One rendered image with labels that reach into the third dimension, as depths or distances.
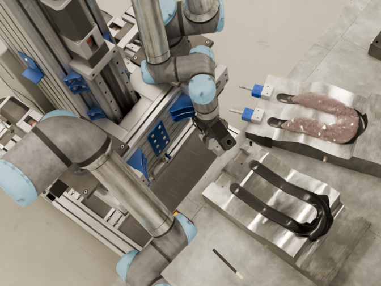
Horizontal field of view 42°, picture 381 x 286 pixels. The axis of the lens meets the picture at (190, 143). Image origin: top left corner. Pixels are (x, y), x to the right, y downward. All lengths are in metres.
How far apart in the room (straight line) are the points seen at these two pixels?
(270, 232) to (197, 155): 0.99
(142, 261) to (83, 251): 1.48
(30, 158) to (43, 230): 1.78
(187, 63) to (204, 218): 0.58
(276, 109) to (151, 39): 0.64
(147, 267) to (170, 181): 1.27
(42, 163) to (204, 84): 0.54
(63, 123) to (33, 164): 0.11
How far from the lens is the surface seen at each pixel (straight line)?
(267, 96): 1.87
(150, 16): 1.39
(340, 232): 1.70
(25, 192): 1.10
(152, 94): 1.85
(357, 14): 2.21
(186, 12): 1.61
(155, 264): 1.26
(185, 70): 1.48
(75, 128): 1.10
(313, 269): 1.66
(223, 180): 1.75
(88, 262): 2.71
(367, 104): 1.85
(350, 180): 1.83
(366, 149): 1.76
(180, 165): 2.51
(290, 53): 3.06
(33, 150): 1.09
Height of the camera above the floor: 2.48
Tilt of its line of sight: 63 degrees down
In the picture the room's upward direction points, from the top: 19 degrees counter-clockwise
